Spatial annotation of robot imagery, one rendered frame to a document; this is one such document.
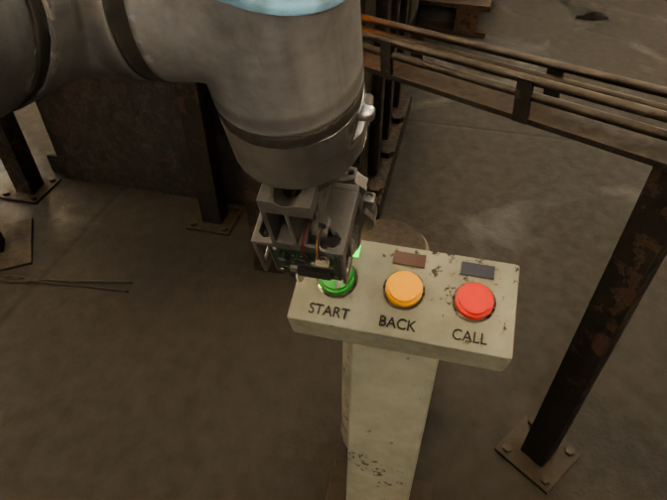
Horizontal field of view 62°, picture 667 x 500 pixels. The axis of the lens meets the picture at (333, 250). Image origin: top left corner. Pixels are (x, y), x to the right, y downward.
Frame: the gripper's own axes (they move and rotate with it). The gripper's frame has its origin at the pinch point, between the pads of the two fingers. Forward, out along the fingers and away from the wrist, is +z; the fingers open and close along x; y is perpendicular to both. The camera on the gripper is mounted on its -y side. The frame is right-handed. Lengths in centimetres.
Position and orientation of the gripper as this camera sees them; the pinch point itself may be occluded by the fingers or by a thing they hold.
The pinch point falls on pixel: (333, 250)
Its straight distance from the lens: 55.8
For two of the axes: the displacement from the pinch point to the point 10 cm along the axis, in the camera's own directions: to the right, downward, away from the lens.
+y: -2.2, 8.7, -4.4
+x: 9.7, 1.5, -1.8
